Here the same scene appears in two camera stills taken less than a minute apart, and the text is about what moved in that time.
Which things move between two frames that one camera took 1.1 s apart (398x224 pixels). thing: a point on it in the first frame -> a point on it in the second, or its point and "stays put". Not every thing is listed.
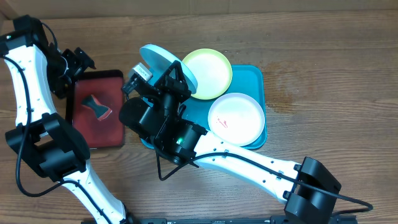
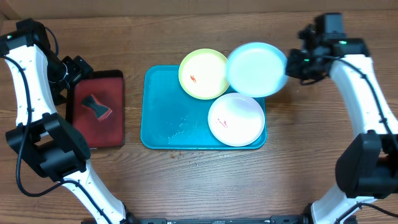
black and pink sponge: x=101 y=111 stays put
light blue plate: x=158 y=60 -> x=257 y=70
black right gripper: x=170 y=88 -> x=293 y=59
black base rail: x=243 y=220 stays put
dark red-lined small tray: x=92 y=102 stays put
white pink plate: x=237 y=118 stays put
